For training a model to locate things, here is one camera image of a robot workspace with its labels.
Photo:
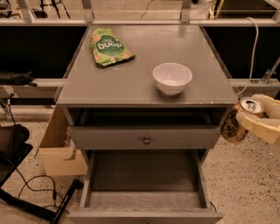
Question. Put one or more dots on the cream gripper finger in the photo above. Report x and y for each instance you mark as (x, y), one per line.
(271, 105)
(268, 129)

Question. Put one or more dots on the orange soda can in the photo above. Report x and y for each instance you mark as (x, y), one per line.
(231, 130)

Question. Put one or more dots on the grey upper drawer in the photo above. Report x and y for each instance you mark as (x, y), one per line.
(144, 138)

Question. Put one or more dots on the grey drawer cabinet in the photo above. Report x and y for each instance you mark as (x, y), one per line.
(126, 95)

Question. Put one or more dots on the grey open lower drawer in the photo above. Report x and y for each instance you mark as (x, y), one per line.
(145, 187)

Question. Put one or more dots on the white bowl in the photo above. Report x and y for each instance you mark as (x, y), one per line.
(172, 78)

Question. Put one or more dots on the green snack bag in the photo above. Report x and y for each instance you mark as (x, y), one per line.
(107, 48)

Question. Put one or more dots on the cardboard box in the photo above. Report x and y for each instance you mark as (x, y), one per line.
(59, 155)

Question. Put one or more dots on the black stand base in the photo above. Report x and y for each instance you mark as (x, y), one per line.
(13, 150)

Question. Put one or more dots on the metal frame rail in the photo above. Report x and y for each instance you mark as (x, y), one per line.
(141, 12)

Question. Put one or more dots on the black cloth on rail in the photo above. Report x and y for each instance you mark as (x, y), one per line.
(17, 79)

